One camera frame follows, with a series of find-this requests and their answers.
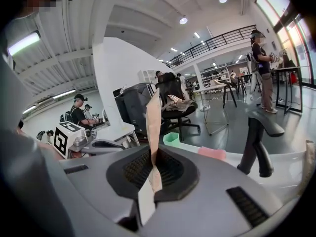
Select black office chair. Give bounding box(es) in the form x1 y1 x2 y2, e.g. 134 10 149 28
155 72 201 142

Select black faucet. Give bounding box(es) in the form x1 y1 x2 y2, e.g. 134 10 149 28
237 117 285 178

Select beige cardboard strip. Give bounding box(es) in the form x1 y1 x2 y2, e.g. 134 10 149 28
137 87 164 226
297 140 316 198

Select beige clothes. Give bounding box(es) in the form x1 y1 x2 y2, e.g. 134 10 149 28
162 95 198 112

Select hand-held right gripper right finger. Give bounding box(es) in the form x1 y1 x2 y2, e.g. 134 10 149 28
142 144 284 237

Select white table black legs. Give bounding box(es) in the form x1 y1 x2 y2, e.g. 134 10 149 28
272 66 304 116

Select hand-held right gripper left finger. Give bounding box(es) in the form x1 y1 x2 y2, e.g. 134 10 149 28
60 146 152 224

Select black mezzanine railing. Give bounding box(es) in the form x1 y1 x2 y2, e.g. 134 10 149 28
164 24 258 69

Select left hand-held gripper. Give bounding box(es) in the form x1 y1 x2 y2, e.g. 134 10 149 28
53 121 127 159

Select round white table gold legs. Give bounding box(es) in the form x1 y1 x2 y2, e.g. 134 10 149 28
197 82 230 136

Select tube ceiling light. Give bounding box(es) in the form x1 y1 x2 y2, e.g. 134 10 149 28
7 31 41 57
51 88 78 100

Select green plastic cup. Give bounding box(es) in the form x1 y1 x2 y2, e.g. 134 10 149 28
162 132 182 147

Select white shelf unit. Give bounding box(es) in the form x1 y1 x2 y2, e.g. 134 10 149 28
200 66 231 89

